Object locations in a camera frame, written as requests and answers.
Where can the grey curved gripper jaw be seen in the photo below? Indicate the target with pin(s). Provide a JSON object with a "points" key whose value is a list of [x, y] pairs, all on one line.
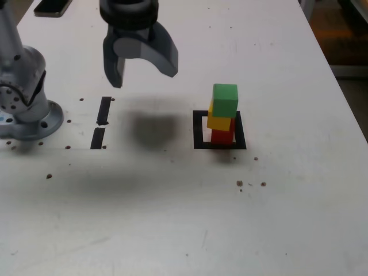
{"points": [[164, 54]]}

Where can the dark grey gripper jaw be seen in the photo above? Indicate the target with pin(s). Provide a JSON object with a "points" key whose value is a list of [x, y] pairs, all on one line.
{"points": [[113, 72]]}

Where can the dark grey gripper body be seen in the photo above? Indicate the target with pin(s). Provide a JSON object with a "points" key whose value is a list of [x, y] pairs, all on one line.
{"points": [[135, 33]]}

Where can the green cube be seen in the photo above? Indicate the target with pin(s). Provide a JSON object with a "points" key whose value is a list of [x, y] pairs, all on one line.
{"points": [[225, 99]]}

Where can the yellow cube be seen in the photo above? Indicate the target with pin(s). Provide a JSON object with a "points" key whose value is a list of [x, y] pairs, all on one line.
{"points": [[218, 123]]}

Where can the red cube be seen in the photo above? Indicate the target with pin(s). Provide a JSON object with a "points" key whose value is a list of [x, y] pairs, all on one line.
{"points": [[222, 137]]}

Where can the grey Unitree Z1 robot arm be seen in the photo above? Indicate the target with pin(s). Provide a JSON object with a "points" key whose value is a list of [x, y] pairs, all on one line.
{"points": [[28, 72]]}

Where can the black tape square outline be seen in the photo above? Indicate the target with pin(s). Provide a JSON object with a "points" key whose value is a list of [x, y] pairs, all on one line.
{"points": [[198, 129]]}

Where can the black tape strip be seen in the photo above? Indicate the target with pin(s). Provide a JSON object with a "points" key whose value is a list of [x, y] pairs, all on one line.
{"points": [[103, 110]]}

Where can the black smartphone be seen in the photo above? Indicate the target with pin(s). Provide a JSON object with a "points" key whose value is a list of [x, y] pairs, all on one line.
{"points": [[51, 7]]}

